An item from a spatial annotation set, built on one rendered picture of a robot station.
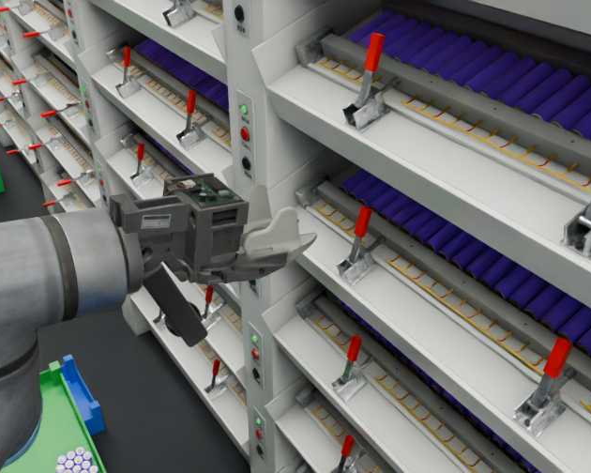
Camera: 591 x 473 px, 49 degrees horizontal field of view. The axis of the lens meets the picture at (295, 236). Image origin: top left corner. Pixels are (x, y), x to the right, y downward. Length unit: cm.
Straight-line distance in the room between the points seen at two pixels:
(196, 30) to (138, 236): 48
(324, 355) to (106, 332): 101
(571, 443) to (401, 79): 38
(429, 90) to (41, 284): 40
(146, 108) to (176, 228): 69
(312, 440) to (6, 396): 62
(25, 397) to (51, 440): 95
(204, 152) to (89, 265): 56
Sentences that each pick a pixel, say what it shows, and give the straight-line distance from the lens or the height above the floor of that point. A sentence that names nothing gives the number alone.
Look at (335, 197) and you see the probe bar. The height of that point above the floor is 78.
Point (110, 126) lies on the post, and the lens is 153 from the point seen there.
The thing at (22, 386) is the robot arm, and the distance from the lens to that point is 61.
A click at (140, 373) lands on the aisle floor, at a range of 174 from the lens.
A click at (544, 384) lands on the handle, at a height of 78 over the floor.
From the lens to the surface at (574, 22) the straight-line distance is 50.
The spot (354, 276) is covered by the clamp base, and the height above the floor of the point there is 74.
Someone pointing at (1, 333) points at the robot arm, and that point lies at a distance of 56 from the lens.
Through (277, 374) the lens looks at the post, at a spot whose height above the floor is 44.
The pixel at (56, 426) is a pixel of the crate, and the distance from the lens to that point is 158.
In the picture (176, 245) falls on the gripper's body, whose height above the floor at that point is 87.
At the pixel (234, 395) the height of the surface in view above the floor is 16.
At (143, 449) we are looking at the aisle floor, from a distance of 158.
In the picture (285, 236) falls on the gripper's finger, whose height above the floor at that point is 85.
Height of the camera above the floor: 121
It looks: 34 degrees down
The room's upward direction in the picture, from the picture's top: straight up
